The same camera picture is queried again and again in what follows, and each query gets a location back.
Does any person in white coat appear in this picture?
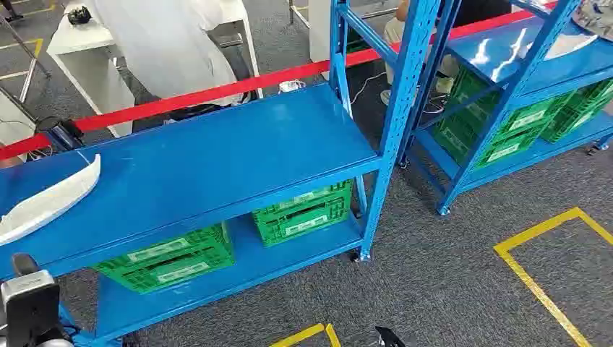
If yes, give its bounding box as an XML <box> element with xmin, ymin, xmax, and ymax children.
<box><xmin>92</xmin><ymin>0</ymin><xmax>244</xmax><ymax>121</ymax></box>

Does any white curved plastic part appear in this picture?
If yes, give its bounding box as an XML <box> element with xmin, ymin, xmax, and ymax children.
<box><xmin>0</xmin><ymin>154</ymin><xmax>102</xmax><ymax>247</ymax></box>

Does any small blue metal shelf rack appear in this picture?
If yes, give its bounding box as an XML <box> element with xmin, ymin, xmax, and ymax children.
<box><xmin>397</xmin><ymin>0</ymin><xmax>613</xmax><ymax>218</ymax></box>

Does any seated person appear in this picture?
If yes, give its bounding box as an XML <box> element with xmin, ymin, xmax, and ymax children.
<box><xmin>380</xmin><ymin>0</ymin><xmax>513</xmax><ymax>107</ymax></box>

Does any white table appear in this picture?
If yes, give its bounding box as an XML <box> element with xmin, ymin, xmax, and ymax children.
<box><xmin>46</xmin><ymin>0</ymin><xmax>264</xmax><ymax>138</ymax></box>

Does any large blue metal shelf rack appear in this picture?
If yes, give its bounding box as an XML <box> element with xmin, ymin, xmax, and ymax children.
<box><xmin>0</xmin><ymin>0</ymin><xmax>442</xmax><ymax>347</ymax></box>

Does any white power strip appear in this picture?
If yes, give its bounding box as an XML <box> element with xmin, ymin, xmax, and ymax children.
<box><xmin>278</xmin><ymin>79</ymin><xmax>307</xmax><ymax>94</ymax></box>

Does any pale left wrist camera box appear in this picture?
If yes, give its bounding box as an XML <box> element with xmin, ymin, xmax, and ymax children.
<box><xmin>0</xmin><ymin>269</ymin><xmax>63</xmax><ymax>343</ymax></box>

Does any small black device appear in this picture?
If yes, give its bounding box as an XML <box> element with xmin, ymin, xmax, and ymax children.
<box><xmin>66</xmin><ymin>5</ymin><xmax>93</xmax><ymax>26</ymax></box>

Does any steel barrier frame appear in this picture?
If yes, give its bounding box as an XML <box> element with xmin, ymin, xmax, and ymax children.
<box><xmin>0</xmin><ymin>14</ymin><xmax>52</xmax><ymax>105</ymax></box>

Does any white cable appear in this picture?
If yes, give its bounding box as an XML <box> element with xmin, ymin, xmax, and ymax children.
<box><xmin>350</xmin><ymin>71</ymin><xmax>388</xmax><ymax>106</ymax></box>

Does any yellow floor tape square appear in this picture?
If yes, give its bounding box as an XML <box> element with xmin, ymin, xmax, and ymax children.
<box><xmin>492</xmin><ymin>206</ymin><xmax>613</xmax><ymax>347</ymax></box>
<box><xmin>269</xmin><ymin>323</ymin><xmax>342</xmax><ymax>347</ymax></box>

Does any white cabinet panel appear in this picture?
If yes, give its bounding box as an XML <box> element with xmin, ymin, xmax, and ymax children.
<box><xmin>308</xmin><ymin>0</ymin><xmax>347</xmax><ymax>63</ymax></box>

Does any black barrier post head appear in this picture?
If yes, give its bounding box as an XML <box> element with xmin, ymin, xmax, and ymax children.
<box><xmin>35</xmin><ymin>116</ymin><xmax>86</xmax><ymax>153</ymax></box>

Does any red barrier belt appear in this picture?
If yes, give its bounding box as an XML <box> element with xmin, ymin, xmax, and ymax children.
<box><xmin>0</xmin><ymin>1</ymin><xmax>560</xmax><ymax>162</ymax></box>

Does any green plastic crate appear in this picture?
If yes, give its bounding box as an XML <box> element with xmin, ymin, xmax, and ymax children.
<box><xmin>432</xmin><ymin>113</ymin><xmax>544</xmax><ymax>169</ymax></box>
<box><xmin>90</xmin><ymin>222</ymin><xmax>236</xmax><ymax>294</ymax></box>
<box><xmin>252</xmin><ymin>179</ymin><xmax>354</xmax><ymax>248</ymax></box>
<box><xmin>540</xmin><ymin>79</ymin><xmax>613</xmax><ymax>144</ymax></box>
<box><xmin>449</xmin><ymin>67</ymin><xmax>574</xmax><ymax>142</ymax></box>

